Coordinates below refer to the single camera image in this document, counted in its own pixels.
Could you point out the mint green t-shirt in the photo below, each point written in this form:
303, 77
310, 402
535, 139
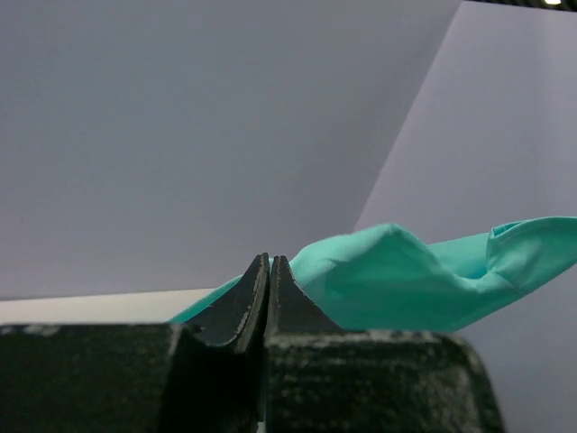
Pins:
383, 277

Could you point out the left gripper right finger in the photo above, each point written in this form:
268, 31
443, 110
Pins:
321, 378

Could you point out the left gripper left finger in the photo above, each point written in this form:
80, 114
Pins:
200, 375

